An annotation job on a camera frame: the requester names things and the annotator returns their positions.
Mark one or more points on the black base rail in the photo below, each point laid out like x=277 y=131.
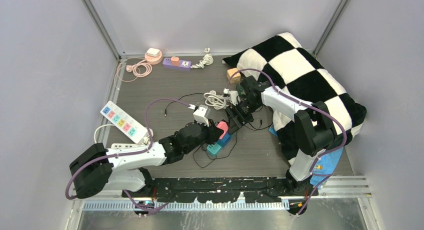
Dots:
x=221 y=189

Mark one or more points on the orange small plug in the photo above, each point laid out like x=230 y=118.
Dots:
x=175 y=60

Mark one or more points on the orange cube socket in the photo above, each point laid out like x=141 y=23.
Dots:
x=233 y=75

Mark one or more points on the teal usb power strip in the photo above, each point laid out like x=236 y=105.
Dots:
x=213 y=149

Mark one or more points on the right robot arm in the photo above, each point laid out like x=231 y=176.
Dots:
x=316 y=132

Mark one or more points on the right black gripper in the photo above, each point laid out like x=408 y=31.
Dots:
x=235 y=110

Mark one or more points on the dark green cube socket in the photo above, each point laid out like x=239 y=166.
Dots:
x=240 y=90

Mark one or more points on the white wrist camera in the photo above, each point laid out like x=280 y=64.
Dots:
x=231 y=96
x=201 y=114

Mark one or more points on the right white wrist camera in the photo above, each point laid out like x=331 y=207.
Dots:
x=231 y=96

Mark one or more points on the pink plug adapter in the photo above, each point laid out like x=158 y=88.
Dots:
x=223 y=125

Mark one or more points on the purple power strip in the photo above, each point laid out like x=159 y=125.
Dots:
x=184 y=65

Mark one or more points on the pink round socket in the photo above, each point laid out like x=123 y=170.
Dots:
x=154 y=60

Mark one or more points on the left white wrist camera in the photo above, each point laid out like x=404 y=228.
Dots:
x=201 y=114

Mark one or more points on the white colourful power strip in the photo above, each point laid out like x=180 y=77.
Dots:
x=131 y=128

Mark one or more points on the white charger block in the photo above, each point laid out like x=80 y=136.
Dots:
x=153 y=52

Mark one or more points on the checkered black white pillow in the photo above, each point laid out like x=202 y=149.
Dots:
x=294 y=70

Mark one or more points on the blue cube socket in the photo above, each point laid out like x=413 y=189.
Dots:
x=222 y=142

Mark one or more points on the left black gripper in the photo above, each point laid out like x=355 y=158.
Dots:
x=213 y=133

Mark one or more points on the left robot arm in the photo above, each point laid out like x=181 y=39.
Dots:
x=98 y=168

